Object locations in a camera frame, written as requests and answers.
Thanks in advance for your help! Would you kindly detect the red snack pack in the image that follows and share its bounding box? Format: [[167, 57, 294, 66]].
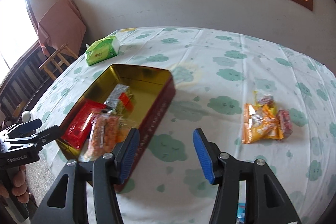
[[62, 99, 106, 149]]

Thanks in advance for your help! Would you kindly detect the clear orange peanut snack bag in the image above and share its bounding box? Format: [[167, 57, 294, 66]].
[[78, 113, 137, 162]]

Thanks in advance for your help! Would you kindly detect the orange snack packet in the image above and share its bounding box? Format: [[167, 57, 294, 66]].
[[241, 91, 284, 144]]

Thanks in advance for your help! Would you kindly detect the red white box snack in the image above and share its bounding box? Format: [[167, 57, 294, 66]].
[[277, 109, 293, 139]]

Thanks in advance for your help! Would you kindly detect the grey seaweed snack pack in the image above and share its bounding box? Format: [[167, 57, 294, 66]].
[[104, 84, 134, 114]]

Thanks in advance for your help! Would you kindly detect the person's left hand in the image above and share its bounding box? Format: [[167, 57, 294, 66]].
[[11, 165, 30, 204]]

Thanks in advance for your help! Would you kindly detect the white cup on floor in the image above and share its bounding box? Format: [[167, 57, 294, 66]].
[[21, 110, 31, 123]]

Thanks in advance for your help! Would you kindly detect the dark wooden chair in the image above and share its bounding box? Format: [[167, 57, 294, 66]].
[[1, 43, 52, 122]]

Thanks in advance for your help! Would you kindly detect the wooden stool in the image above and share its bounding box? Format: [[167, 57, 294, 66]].
[[39, 43, 78, 81]]

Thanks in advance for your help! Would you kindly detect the pink cloth covered furniture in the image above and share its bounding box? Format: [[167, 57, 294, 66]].
[[38, 0, 87, 56]]

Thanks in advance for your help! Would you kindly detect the green tissue pack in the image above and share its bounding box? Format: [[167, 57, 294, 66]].
[[85, 35, 120, 66]]

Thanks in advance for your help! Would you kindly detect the gold red toffee tin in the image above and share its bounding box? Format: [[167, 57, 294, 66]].
[[55, 63, 177, 193]]

